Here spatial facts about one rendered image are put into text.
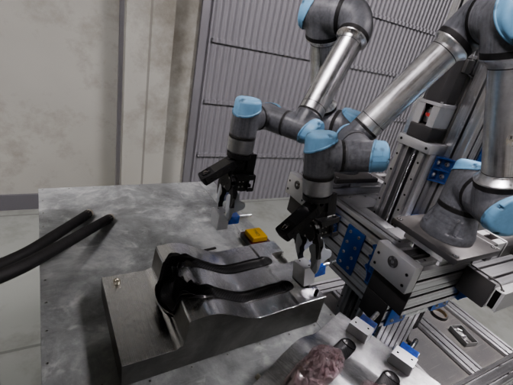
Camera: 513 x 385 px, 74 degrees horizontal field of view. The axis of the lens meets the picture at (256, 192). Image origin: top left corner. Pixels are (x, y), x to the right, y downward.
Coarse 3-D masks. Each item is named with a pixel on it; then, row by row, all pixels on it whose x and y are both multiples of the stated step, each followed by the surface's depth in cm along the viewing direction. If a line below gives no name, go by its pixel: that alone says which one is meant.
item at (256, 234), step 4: (252, 228) 122; (256, 228) 123; (248, 232) 119; (252, 232) 120; (256, 232) 120; (260, 232) 121; (248, 236) 119; (252, 236) 118; (256, 236) 118; (260, 236) 119; (264, 236) 119; (252, 240) 117; (256, 240) 118; (260, 240) 119; (264, 240) 120
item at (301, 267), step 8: (296, 264) 90; (304, 264) 90; (328, 264) 95; (296, 272) 91; (304, 272) 88; (312, 272) 89; (320, 272) 91; (296, 280) 92; (304, 280) 89; (312, 280) 90
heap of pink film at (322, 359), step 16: (320, 352) 67; (336, 352) 71; (304, 368) 64; (320, 368) 65; (336, 368) 68; (288, 384) 63; (304, 384) 63; (320, 384) 63; (368, 384) 65; (384, 384) 70
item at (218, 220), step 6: (216, 210) 104; (222, 210) 105; (216, 216) 104; (222, 216) 103; (234, 216) 106; (240, 216) 109; (246, 216) 110; (216, 222) 104; (222, 222) 104; (228, 222) 106; (234, 222) 107; (216, 228) 104; (222, 228) 105
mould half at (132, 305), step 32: (160, 256) 84; (192, 256) 87; (224, 256) 97; (256, 256) 99; (128, 288) 82; (224, 288) 82; (128, 320) 73; (160, 320) 75; (192, 320) 67; (224, 320) 72; (256, 320) 78; (288, 320) 85; (128, 352) 66; (160, 352) 68; (192, 352) 72; (224, 352) 78; (128, 384) 67
